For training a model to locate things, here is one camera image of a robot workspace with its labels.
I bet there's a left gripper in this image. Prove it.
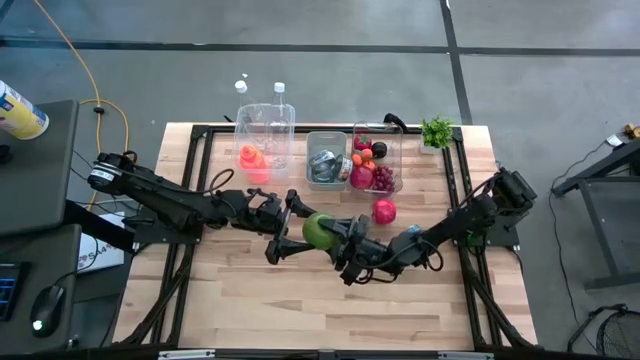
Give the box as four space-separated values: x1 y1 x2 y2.
248 188 317 265

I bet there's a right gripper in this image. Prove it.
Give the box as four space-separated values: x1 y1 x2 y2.
324 215 401 287

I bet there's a green apple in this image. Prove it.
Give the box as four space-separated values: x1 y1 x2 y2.
301 211 340 252

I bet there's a silver can white label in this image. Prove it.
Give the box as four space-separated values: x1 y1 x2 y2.
308 148 338 184

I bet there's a dark red apple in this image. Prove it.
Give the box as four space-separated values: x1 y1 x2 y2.
349 165 375 191

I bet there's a red grape bunch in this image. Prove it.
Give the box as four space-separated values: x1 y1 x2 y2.
372 164 398 194

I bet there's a clear bottle white cap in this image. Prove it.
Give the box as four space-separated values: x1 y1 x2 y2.
233 79 266 151
267 81 294 171

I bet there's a clear bin with cans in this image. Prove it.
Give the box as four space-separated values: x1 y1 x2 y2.
305 130 349 192

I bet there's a short clear plastic bin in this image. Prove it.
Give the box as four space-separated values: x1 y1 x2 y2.
348 122 404 196

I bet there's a tall clear plastic bin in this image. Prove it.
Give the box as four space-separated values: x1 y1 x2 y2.
232 102 296 176

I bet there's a black curved hook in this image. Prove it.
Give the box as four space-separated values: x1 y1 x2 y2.
382 112 410 135

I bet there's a green plant white pot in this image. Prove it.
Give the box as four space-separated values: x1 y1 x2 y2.
418 114 455 156

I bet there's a white printed paper sheet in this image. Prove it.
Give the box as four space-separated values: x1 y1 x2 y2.
76 211 126 275

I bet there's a black desk surface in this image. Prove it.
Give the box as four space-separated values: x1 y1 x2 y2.
0 223 84 357

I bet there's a black desk shelf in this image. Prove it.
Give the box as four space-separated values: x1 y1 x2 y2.
0 99 81 237

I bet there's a black computer mouse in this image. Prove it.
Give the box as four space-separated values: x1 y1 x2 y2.
28 284 67 340

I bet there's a black side table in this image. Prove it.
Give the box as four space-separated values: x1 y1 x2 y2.
551 138 640 292

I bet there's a black keyboard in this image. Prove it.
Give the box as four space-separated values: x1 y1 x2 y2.
0 261 25 322

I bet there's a yellow white wipes canister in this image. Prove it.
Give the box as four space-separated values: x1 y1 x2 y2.
0 79 51 142

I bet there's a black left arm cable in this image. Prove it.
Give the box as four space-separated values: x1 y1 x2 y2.
208 168 236 197

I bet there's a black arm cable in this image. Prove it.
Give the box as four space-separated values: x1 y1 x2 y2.
369 237 445 285
208 168 236 197

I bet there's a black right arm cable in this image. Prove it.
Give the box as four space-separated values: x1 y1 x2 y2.
369 237 445 285

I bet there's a black aluminium table frame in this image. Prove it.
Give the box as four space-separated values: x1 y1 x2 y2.
112 123 540 351

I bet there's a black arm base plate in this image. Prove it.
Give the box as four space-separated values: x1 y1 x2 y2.
122 205 204 247
452 207 522 250

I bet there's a silver metal bracket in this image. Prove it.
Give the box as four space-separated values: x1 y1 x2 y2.
157 349 217 360
436 350 495 360

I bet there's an orange extension cable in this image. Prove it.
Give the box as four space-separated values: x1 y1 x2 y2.
32 0 131 211

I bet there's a black wire basket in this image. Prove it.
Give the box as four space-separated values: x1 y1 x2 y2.
596 307 640 359

